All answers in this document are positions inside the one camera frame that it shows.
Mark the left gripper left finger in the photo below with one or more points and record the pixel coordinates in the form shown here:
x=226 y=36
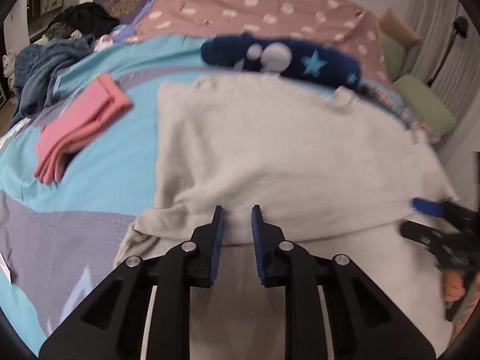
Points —
x=142 y=309

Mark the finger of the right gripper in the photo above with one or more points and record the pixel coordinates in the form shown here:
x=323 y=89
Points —
x=427 y=206
x=422 y=234

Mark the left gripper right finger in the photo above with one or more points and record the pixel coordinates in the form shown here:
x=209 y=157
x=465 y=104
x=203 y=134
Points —
x=333 y=310

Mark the white cotton garment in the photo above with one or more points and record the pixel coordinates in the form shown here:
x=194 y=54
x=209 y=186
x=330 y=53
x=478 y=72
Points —
x=334 y=172

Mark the dark blue clothes pile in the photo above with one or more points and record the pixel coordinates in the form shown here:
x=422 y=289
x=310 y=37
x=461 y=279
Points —
x=37 y=68

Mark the black clothes pile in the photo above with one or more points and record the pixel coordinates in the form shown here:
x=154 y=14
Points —
x=88 y=18

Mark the right hand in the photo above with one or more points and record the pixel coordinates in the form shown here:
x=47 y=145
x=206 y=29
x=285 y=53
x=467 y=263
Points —
x=452 y=286

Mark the blue grey bed cover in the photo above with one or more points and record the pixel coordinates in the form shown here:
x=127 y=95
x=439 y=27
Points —
x=59 y=241

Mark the near green pillow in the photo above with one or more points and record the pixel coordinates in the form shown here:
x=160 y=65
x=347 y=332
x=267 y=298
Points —
x=425 y=104

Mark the green pillow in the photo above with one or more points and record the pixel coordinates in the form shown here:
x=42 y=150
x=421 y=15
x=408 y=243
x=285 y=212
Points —
x=394 y=56
x=425 y=104

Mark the patterned blue folded garment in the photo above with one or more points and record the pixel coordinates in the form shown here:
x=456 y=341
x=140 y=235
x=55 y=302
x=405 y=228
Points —
x=393 y=103

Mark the far green pillow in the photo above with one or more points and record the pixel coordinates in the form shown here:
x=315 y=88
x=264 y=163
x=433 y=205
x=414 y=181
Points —
x=394 y=56

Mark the tan pillow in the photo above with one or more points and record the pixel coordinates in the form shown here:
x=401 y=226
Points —
x=397 y=29

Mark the folded pink cloth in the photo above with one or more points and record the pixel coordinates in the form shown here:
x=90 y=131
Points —
x=101 y=104

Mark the navy star fleece garment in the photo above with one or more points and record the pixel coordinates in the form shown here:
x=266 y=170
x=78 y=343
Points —
x=288 y=57

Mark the pink polka dot sheet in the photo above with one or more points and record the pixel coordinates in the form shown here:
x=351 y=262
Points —
x=342 y=24

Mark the black wall lamp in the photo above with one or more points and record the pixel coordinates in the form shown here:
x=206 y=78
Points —
x=460 y=27

